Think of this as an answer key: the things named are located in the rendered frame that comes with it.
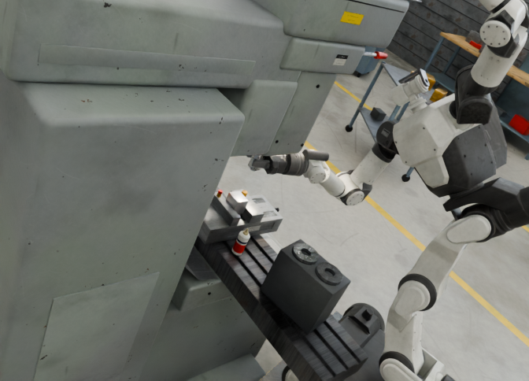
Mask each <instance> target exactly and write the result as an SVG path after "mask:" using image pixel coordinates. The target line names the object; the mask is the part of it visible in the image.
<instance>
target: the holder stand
mask: <svg viewBox="0 0 529 381"><path fill-rule="evenodd" d="M350 283H351V281H350V280H349V279H348V278H347V277H346V276H344V275H343V274H342V273H341V272H340V271H339V269H338V268H337V267H335V266H334V265H332V264H330V263H329V262H328V261H327V260H325V259H324V258H323V257H322V256H320V255H319V254H318V253H317V251H316V250H315V249H314V248H313V247H311V246H310V245H308V244H306V243H305V242H304V241H303V240H301V239H299V240H298V241H296V242H293V243H291V244H290V245H289V246H286V247H284V248H282V249H281V250H280V251H279V253H278V255H277V257H276V259H275V261H274V263H273V265H272V267H271V268H270V270H269V272H268V274H267V276H266V278H265V280H264V282H263V284H262V286H261V288H260V290H261V291H262V292H263V293H264V294H265V295H266V296H267V297H268V298H269V299H270V300H272V301H273V302H274V303H275V304H276V305H277V306H278V307H279V308H280V309H282V310H283V311H284V312H285V313H286V314H287V315H288V316H289V317H290V318H291V319H292V320H293V321H294V322H295V323H296V324H297V325H298V326H299V327H300V328H301V329H303V330H304V331H305V332H306V333H307V334H309V333H310V332H312V331H313V330H314V329H316V328H317V327H318V326H320V325H321V324H322V323H323V322H324V321H325V320H326V319H327V318H328V317H329V316H330V314H331V312H332V311H333V309H334V307H335V306H336V305H337V303H338V301H339V299H340V298H341V296H342V295H343V294H344V292H345V290H346V288H347V287H348V286H349V284H350Z"/></svg>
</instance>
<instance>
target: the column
mask: <svg viewBox="0 0 529 381"><path fill-rule="evenodd" d="M244 120H245V117H244V115H243V113H242V112H241V111H240V110H239V109H238V108H236V107H235V106H234V105H233V104H232V103H231V102H230V101H229V100H228V99H227V98H226V97H225V96H224V95H223V94H221V93H220V92H219V91H218V90H217V89H216V88H214V87H166V86H143V85H118V84H94V83H47V82H22V81H12V80H9V79H8V78H7V77H6V76H5V74H4V73H3V71H2V70H1V69H0V381H138V380H139V377H140V375H141V373H142V370H143V367H144V365H145V363H146V360H147V358H148V356H149V353H150V350H151V348H152V345H153V344H154V340H155V338H156V336H157V333H158V331H159V329H160V326H161V323H162V321H163V319H164V317H165V314H166V312H167V309H168V306H169V304H170V301H171V300H172V296H173V295H174V292H175V290H176V287H177V284H178V282H179V279H180V277H181V275H182V273H183V270H184V267H185V265H186V263H187V260H188V257H189V256H190V253H191V250H192V248H193V246H194V243H195V240H196V238H197V236H198V233H199V231H200V229H201V226H202V223H203V221H204V219H205V216H206V213H207V212H208V209H209V206H210V204H211V202H212V200H213V196H214V194H215V192H216V189H217V187H218V185H219V182H220V179H221V177H222V175H223V173H224V170H225V168H226V165H227V163H228V160H229V157H230V156H231V152H232V150H233V148H234V146H235V143H236V140H237V138H238V137H239V133H240V131H241V129H242V126H243V123H244Z"/></svg>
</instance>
